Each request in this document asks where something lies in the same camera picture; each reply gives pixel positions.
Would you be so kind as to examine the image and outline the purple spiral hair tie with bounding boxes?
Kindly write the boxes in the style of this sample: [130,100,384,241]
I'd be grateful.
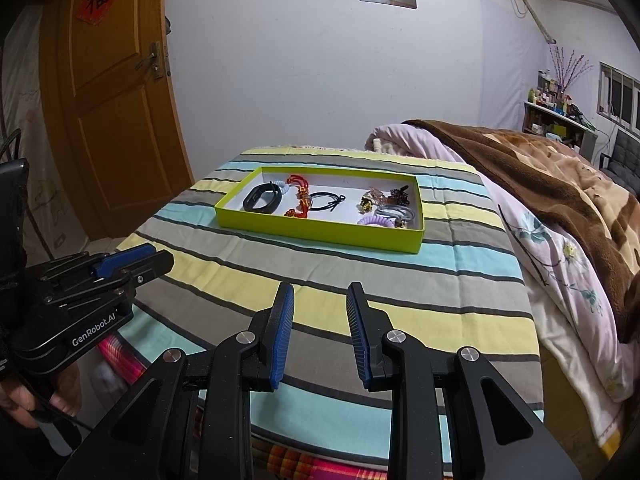
[357,212,399,230]

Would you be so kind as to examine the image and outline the grey-blue hair tie with beads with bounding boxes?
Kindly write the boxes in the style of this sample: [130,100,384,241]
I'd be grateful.
[373,202,417,226]

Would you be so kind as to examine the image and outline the black wristband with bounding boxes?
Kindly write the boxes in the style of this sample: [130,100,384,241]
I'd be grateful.
[243,182,282,214]

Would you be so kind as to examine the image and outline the red knot ornament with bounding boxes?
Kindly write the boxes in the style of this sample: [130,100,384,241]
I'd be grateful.
[284,190,312,218]
[285,174,309,195]

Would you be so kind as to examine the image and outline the black hair tie pink bead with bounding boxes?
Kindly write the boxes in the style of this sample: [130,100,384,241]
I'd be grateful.
[309,192,346,211]

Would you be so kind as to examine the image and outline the person's left hand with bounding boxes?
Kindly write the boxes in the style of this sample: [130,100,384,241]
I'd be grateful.
[0,361,83,428]

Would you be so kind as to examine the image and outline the green shallow box lid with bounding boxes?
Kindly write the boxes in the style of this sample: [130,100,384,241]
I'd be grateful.
[215,166,425,254]

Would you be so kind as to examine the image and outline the dark beaded hair clip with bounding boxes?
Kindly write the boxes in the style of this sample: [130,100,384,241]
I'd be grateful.
[387,185,410,207]

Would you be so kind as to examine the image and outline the pink floral duvet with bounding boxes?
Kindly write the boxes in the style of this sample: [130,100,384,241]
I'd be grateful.
[366,122,639,457]

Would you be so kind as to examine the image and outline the orange wooden door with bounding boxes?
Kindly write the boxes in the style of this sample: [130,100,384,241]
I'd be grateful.
[39,0,193,240]

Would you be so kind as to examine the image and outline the brown plush blanket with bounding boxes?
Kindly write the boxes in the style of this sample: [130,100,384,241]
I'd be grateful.
[407,119,639,342]

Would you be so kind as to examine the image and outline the cluttered shelf desk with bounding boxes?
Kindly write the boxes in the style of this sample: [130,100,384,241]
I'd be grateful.
[522,70,598,160]

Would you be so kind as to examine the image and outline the black office chair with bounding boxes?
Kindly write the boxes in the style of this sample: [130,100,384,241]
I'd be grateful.
[599,130,640,197]

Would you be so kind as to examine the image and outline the purple blossom branches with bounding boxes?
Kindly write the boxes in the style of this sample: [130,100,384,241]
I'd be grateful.
[549,44,593,94]

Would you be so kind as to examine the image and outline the barred window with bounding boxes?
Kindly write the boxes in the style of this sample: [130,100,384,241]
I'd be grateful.
[597,63,640,134]

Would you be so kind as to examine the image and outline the door lock handle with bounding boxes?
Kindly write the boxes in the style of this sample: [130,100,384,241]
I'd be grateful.
[134,41,170,80]

